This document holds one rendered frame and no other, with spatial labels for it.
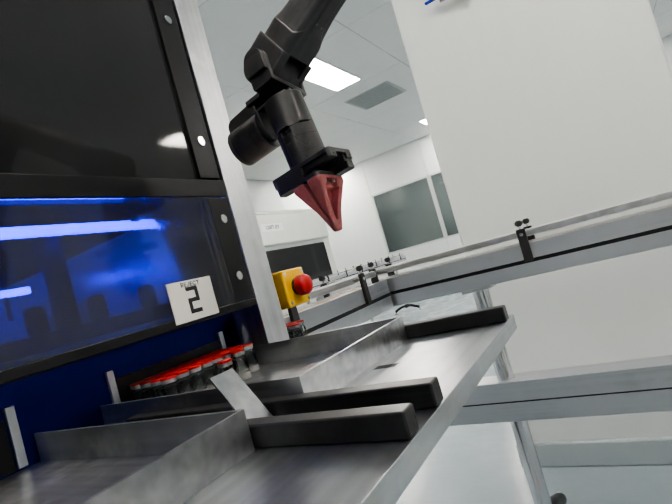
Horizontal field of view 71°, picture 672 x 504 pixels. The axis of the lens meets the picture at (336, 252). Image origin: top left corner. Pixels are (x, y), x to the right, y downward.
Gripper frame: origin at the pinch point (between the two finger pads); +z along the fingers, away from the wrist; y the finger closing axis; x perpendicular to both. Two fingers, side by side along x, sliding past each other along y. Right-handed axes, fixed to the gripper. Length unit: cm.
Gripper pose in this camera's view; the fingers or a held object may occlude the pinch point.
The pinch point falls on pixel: (336, 225)
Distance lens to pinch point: 65.1
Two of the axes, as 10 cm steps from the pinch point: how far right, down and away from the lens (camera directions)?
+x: -5.0, 1.1, -8.6
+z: 3.9, 9.2, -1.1
